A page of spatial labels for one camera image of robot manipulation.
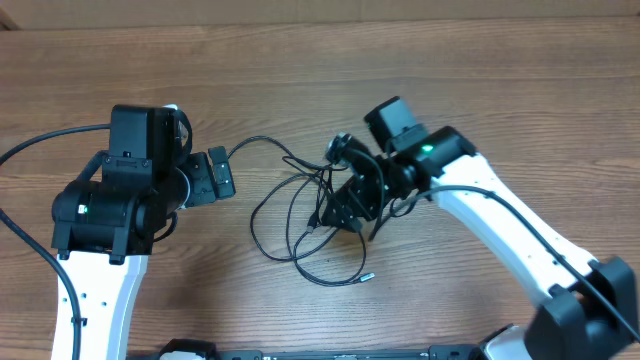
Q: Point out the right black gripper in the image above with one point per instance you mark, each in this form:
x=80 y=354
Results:
x=342 y=206

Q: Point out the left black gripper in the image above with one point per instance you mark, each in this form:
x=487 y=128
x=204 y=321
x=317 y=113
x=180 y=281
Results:
x=206 y=191

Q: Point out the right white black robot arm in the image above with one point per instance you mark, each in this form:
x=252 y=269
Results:
x=584 y=308

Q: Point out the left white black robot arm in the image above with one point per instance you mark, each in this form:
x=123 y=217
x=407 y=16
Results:
x=108 y=219

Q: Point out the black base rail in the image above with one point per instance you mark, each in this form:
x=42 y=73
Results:
x=390 y=352

